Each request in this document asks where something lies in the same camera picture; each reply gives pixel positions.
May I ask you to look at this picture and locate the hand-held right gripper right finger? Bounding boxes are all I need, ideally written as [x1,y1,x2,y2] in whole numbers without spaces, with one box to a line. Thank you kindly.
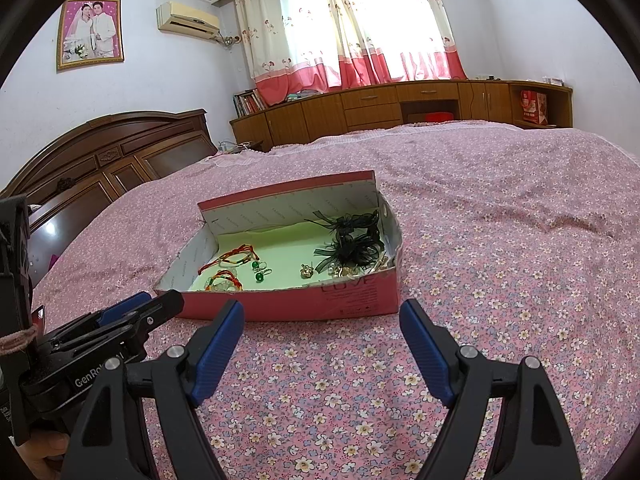
[399,299,583,480]

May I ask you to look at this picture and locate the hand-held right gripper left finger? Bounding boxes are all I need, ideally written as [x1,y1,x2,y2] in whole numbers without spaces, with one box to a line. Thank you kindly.
[60,300,246,480]

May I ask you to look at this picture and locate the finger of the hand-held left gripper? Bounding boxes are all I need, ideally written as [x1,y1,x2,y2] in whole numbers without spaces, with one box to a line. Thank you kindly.
[107,289,185,362]
[97,291,153,326]

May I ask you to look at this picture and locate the green bead bracelet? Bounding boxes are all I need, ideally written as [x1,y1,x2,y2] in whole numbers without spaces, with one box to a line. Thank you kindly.
[204,270,246,293]

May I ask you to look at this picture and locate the pink cardboard box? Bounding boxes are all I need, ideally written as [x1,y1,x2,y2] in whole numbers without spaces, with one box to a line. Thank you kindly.
[153,170,403,322]

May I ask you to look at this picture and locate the person's left hand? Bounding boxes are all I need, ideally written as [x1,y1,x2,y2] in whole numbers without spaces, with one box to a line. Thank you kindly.
[19,432,70,480]

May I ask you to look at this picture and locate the pink floral bedspread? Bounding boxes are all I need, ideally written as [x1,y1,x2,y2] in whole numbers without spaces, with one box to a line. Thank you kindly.
[30,122,640,480]

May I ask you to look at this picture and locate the black feather hair clip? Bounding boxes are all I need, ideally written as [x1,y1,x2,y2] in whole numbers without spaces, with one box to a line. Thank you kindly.
[305,210,386,271]

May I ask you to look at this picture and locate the dark wooden headboard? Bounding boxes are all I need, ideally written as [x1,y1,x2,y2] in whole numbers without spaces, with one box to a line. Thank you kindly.
[0,108,218,281]

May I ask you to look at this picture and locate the row of books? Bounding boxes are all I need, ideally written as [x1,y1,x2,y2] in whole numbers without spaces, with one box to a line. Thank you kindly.
[235,89,268,118]

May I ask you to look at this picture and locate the long wooden cabinet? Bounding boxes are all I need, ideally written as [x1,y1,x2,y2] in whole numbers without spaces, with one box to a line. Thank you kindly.
[230,79,573,153]

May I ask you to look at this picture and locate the red gift box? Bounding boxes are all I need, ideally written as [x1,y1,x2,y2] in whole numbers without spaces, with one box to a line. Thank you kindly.
[520,90,549,125]

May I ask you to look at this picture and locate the pink and white curtains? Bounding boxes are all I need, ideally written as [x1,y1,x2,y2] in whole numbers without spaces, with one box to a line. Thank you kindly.
[234,0,468,106]

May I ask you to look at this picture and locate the red braided cord bracelet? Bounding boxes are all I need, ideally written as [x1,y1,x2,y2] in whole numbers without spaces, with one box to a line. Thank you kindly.
[199,244,256,273]

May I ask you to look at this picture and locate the white cables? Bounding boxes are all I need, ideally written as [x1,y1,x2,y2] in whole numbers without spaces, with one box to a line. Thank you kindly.
[217,140,261,156]

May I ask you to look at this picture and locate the framed wall photo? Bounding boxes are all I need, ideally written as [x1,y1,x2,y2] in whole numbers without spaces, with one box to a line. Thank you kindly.
[56,0,125,71]

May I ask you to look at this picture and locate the wall air conditioner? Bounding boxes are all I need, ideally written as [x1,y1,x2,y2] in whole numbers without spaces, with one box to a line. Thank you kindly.
[156,1,221,38]

